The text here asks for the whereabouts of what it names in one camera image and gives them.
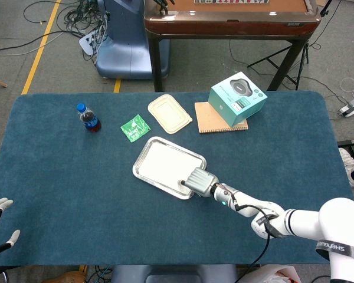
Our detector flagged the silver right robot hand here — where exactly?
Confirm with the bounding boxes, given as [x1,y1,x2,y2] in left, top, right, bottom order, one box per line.
[179,167,220,198]

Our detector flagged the white paper sheet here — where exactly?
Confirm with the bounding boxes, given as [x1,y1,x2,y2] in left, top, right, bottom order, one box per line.
[140,143,199,194]

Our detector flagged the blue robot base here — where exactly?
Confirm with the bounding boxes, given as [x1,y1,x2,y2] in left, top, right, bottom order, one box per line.
[95,0,171,80]

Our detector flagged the silver metal tray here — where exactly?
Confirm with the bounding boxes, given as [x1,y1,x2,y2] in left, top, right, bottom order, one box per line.
[132,136,207,200]

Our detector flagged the brown spiral notebook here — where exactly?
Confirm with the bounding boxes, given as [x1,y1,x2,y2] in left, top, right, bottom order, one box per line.
[194,101,249,134]

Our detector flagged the beige plastic container lid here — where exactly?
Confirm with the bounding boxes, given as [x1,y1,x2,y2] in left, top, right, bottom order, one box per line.
[147,94,193,135]

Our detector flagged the green foil sachet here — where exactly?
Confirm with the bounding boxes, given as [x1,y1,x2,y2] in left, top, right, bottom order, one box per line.
[120,114,152,143]

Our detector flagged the tan leather shoe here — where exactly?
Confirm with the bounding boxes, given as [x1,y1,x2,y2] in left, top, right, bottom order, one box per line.
[44,266,88,283]

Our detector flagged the teal product box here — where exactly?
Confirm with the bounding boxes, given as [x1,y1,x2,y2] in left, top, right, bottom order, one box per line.
[208,71,268,127]

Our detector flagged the blue felt table cover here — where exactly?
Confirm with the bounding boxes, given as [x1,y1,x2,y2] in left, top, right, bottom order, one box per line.
[0,90,354,268]

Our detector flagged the grey robot torso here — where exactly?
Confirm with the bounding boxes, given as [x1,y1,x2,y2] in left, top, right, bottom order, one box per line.
[110,264,238,283]

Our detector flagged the white plastic bag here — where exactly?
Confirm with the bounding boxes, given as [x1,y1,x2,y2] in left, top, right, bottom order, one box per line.
[238,264,301,283]

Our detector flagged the cola bottle blue cap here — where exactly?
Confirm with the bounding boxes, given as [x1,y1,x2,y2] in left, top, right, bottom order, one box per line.
[76,103,102,133]

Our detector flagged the white sneaker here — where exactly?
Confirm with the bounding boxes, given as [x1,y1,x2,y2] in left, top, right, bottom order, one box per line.
[338,147,354,188]

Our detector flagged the brown mahjong table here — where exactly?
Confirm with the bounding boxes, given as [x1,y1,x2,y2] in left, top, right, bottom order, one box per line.
[143,0,322,92]

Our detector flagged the black tripod stand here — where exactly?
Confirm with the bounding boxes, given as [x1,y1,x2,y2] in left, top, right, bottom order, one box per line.
[247,0,334,91]

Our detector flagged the white power strip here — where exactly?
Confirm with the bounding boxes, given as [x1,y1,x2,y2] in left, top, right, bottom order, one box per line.
[338,97,354,118]
[78,32,107,56]

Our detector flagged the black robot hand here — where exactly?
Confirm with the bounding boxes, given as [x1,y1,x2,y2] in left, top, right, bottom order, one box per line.
[153,0,175,14]

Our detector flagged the row of mahjong tiles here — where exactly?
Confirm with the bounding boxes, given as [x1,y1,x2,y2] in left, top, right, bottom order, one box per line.
[194,0,269,5]

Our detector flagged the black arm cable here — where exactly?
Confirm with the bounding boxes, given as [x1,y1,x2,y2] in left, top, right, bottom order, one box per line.
[234,191,280,283]

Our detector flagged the white cable coil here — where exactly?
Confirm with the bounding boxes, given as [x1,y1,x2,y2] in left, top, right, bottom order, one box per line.
[339,77,354,98]

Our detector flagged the black cable tangle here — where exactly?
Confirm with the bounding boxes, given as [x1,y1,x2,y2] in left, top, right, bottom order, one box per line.
[23,0,110,39]

